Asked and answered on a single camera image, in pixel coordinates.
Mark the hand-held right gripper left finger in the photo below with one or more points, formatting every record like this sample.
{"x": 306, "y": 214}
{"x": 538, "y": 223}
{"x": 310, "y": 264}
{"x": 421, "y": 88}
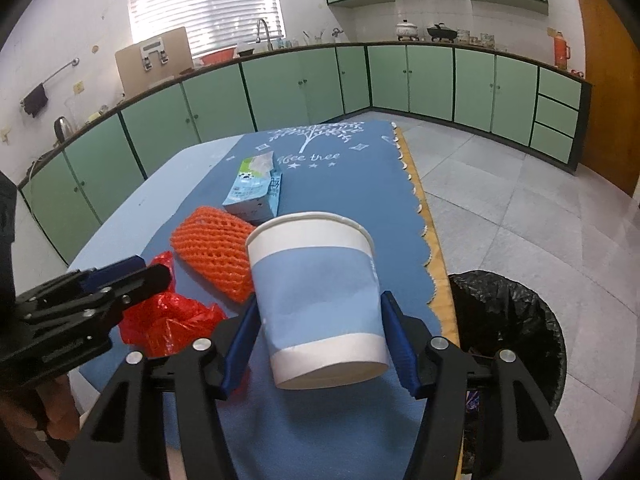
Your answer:
{"x": 240, "y": 350}

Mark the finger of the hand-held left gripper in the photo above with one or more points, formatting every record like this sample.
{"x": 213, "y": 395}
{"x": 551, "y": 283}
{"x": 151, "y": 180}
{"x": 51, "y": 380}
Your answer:
{"x": 145, "y": 282}
{"x": 112, "y": 271}

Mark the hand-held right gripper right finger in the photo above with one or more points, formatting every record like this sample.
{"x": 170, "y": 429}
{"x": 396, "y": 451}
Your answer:
{"x": 400, "y": 345}

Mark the red plastic bag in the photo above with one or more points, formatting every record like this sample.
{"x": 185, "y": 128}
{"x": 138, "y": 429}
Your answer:
{"x": 165, "y": 317}

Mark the blue and white paper bowl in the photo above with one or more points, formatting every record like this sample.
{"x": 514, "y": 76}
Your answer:
{"x": 320, "y": 300}

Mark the blue biscuit snack packet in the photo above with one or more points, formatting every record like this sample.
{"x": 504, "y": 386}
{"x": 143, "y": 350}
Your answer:
{"x": 472, "y": 402}

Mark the bin with black bag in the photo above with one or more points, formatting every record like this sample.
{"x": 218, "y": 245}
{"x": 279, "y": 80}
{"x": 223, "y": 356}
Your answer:
{"x": 505, "y": 320}

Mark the person's left hand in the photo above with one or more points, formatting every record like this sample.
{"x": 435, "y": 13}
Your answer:
{"x": 57, "y": 410}

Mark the orange foam fruit net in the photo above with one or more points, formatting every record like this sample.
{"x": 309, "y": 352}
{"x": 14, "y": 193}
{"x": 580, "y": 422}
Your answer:
{"x": 215, "y": 250}

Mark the yellow lace-edged cloth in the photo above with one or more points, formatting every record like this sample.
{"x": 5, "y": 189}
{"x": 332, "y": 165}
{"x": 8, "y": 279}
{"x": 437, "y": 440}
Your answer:
{"x": 437, "y": 270}

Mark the light blue milk carton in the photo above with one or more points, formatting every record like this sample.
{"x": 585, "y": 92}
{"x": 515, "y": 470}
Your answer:
{"x": 252, "y": 192}

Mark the steel electric kettle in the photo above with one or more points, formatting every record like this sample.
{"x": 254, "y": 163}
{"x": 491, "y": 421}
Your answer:
{"x": 61, "y": 129}

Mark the blue printed tablecloth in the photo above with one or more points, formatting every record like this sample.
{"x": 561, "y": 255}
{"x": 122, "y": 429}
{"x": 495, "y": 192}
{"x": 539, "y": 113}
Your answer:
{"x": 340, "y": 200}

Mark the clear glass pitcher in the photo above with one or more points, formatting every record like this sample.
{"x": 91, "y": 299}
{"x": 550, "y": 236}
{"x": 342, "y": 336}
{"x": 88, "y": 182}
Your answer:
{"x": 70, "y": 110}

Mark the dark hanging cloth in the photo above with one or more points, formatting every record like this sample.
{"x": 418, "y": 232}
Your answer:
{"x": 35, "y": 100}

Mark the beige water purifier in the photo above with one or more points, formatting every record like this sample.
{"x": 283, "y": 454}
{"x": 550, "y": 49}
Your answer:
{"x": 175, "y": 55}

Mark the red plastic basin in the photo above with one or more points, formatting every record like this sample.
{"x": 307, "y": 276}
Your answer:
{"x": 217, "y": 55}

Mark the green cabinet drawer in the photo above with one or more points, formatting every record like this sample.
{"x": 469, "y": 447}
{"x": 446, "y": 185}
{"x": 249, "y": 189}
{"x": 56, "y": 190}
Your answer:
{"x": 556, "y": 116}
{"x": 551, "y": 142}
{"x": 560, "y": 87}

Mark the green lower kitchen cabinets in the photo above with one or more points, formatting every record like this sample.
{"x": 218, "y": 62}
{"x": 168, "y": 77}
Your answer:
{"x": 430, "y": 80}

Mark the steel kitchen faucet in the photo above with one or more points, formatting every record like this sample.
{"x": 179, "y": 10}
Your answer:
{"x": 261, "y": 30}

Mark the white window blind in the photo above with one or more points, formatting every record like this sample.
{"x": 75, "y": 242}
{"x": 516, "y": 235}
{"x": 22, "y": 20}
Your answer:
{"x": 200, "y": 5}

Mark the utensil holder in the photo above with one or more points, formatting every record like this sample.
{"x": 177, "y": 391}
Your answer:
{"x": 311, "y": 39}

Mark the small steel kettle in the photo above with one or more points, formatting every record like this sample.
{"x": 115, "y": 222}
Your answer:
{"x": 336, "y": 35}

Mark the black wok pan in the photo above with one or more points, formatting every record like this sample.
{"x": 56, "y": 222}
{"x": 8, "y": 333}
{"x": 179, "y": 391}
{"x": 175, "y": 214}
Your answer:
{"x": 442, "y": 33}

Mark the group of glass jars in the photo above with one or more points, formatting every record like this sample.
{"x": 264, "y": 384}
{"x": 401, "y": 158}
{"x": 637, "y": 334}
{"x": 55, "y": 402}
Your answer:
{"x": 475, "y": 39}

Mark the white cooking pot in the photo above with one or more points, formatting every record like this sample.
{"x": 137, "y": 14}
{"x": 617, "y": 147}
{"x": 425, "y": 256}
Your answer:
{"x": 407, "y": 30}

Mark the brown wooden door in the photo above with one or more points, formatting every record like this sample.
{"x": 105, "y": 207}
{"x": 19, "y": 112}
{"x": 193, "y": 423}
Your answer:
{"x": 610, "y": 110}

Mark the red thermos flask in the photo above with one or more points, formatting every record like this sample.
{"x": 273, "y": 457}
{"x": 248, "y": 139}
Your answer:
{"x": 561, "y": 52}

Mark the yellowed wall socket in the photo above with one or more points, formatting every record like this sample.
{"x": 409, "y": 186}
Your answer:
{"x": 5, "y": 134}
{"x": 78, "y": 87}

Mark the metal towel rail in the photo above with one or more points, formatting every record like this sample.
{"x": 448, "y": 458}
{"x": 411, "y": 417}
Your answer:
{"x": 62, "y": 71}

